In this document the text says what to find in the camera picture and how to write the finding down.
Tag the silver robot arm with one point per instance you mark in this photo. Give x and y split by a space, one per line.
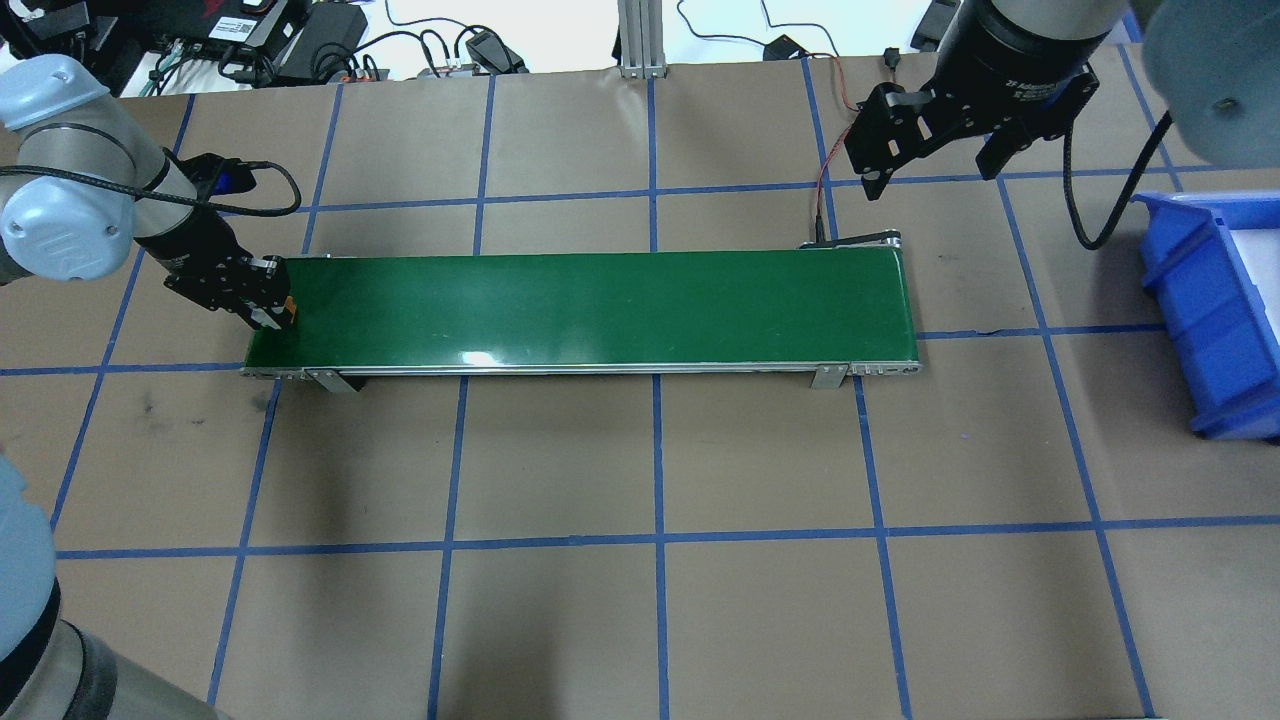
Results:
1210 70
60 220

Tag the black electronics box with label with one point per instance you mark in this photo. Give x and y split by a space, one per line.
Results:
240 30

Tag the plain black electronics box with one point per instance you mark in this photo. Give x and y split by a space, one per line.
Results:
330 35

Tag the blue plastic bin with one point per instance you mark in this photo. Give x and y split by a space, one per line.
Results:
1210 330

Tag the black power adapter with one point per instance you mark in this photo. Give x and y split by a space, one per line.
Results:
495 52

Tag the green belt conveyor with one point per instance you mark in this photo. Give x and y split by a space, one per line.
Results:
600 310

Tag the aluminium frame post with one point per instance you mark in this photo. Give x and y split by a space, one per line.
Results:
642 40

